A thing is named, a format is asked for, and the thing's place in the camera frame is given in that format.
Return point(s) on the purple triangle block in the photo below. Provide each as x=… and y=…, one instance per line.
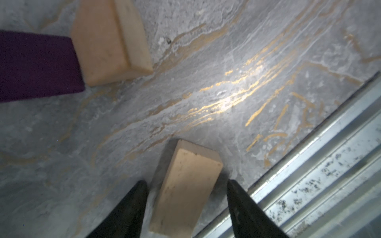
x=38, y=66

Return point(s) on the natural wood triangle block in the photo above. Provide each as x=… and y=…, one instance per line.
x=110, y=42

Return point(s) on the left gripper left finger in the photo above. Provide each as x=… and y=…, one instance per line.
x=126, y=219

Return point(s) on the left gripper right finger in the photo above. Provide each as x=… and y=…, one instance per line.
x=248, y=220

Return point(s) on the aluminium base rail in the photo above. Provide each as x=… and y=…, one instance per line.
x=329, y=185

